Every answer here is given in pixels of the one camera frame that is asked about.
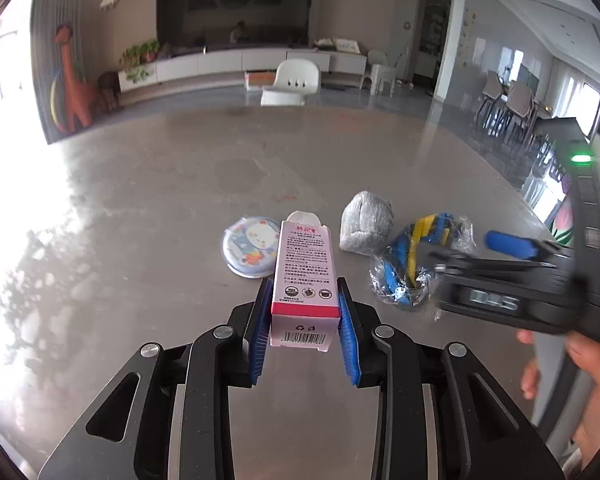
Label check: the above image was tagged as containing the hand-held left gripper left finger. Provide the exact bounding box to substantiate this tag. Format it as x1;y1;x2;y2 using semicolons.
39;277;277;480

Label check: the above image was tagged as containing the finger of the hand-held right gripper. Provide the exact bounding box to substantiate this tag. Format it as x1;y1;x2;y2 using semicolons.
420;245;556;279
485;231;566;263

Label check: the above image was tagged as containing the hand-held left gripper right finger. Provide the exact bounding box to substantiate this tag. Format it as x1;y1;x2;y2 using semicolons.
336;277;565;480

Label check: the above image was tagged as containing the clear packet with blue toy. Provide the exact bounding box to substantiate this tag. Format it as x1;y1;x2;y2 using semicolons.
369;212;476;321

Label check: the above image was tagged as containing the pink and white carton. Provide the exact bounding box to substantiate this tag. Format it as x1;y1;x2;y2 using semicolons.
271;210;342;352

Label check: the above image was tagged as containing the person's right hand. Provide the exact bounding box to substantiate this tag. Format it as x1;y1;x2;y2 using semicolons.
517;327;600;461

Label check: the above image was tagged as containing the white tulip print bin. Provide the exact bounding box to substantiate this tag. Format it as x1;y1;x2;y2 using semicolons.
550;195;576;241

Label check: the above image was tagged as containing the round cartoon tin lid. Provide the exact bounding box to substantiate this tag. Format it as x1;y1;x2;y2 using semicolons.
221;214;281;278

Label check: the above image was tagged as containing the silver foil packet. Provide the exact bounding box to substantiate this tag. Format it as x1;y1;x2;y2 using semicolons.
339;190;396;256

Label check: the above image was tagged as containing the grey dining chair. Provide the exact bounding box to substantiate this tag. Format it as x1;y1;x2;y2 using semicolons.
475;70;511;133
500;82;538;146

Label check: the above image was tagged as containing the white mop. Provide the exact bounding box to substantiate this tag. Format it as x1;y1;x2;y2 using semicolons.
392;46;416;88

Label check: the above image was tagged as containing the small white child chair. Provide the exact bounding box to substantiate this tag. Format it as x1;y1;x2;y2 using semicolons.
360;50;398;97

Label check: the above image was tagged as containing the cardboard box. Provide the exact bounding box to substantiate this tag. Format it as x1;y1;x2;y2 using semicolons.
245;70;277;92

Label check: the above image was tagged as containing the white plastic chair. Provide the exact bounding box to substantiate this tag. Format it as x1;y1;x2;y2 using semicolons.
260;58;322;107

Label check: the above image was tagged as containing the white television cabinet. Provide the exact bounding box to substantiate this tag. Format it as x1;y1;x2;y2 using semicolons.
117;46;368;93

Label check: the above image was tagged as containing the small dark stand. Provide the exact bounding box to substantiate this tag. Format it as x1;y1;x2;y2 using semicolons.
97;71;123;111

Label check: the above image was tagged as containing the orange dinosaur toy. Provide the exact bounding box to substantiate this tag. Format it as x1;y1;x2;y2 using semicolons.
54;22;106;136

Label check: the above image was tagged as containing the green potted plant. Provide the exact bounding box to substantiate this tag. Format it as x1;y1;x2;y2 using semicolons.
120;39;162;83

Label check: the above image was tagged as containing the colourful hula hoop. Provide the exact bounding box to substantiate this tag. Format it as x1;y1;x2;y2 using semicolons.
50;77;68;133

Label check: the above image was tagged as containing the large black television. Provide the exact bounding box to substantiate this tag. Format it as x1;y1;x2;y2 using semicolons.
156;0;315;53

